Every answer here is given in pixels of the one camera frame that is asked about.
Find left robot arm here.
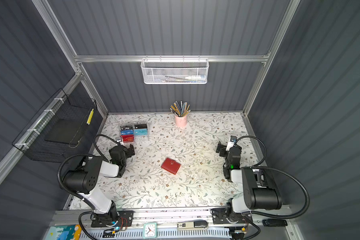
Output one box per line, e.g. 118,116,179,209
57,145,135,227

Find red card in organizer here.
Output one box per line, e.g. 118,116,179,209
121,135,135,143

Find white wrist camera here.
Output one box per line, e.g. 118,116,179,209
226,136,237,152
115,137,125,146

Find black wire side basket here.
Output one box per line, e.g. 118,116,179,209
12,89,98,163

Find clear acrylic card organizer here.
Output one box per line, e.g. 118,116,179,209
120,123,149,143

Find blue card in organizer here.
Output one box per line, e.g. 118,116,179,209
121,130,134,136

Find small teal desk clock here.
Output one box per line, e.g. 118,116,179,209
143,223,158,239

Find teal card in organizer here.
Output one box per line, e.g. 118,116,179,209
134,129,148,136

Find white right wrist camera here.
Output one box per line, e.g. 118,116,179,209
226,136,237,152

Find colourful picture book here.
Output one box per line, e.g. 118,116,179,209
44,225,82,240

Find black remote on rail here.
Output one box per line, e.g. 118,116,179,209
262,219,288,227

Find yellow tag on basket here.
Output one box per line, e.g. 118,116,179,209
86,109,94,125

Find silver black usb device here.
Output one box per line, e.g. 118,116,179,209
177,220,209,231

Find red leather card holder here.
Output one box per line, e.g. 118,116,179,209
161,158,181,175

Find black card in organizer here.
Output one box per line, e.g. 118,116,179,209
134,124,148,130

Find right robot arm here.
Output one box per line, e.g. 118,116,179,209
213,142,283,223

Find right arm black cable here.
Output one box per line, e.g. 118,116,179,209
236,135,311,220

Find pens in white basket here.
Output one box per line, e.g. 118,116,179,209
165,75,207,84

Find white wire wall basket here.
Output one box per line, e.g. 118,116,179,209
141,59,210,85

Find coloured pencils bundle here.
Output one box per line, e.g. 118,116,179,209
170,101,191,118

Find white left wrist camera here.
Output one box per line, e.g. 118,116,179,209
115,137,125,146

